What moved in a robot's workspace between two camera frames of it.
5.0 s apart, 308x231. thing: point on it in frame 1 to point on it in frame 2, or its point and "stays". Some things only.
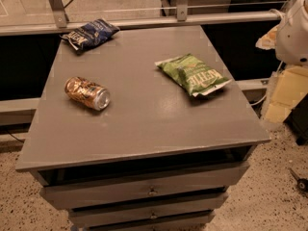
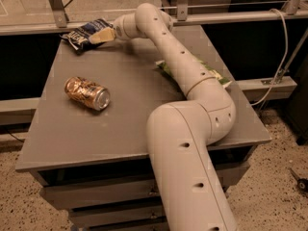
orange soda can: x=87 y=92 stays
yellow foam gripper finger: x=269 y=40 to x=123 y=30
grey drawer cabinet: x=147 y=132 stays
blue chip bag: x=90 y=35 stays
